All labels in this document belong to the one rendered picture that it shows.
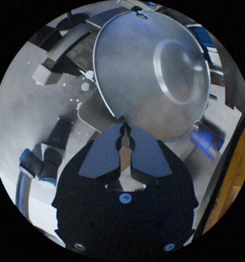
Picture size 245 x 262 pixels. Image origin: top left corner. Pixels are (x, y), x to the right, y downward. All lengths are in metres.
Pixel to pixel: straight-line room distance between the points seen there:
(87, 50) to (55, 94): 0.75
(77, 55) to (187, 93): 0.26
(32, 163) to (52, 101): 0.66
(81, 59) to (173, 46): 0.20
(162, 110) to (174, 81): 0.05
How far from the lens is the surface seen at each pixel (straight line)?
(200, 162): 3.46
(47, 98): 1.02
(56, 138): 0.72
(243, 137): 0.53
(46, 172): 0.54
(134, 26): 0.16
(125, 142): 0.16
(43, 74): 0.31
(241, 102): 0.17
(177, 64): 0.17
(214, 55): 0.24
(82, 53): 0.27
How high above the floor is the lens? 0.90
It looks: 54 degrees down
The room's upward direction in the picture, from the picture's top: 148 degrees clockwise
